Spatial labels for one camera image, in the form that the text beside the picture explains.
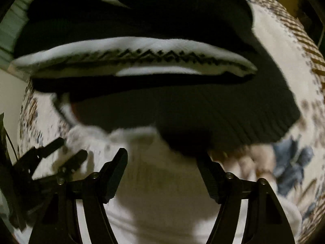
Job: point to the floral bed sheet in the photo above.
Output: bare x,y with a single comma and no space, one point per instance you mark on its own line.
281,63

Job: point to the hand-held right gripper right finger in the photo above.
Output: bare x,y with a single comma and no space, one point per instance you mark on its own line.
210,180

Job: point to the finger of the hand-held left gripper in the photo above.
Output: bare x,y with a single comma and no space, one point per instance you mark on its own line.
75,161
52,146

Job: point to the black sweater with white pattern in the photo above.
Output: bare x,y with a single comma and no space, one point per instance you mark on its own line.
177,101

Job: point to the brown plaid bed sheet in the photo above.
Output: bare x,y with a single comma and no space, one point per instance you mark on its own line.
301,34

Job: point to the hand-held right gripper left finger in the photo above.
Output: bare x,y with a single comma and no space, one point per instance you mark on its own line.
115,176

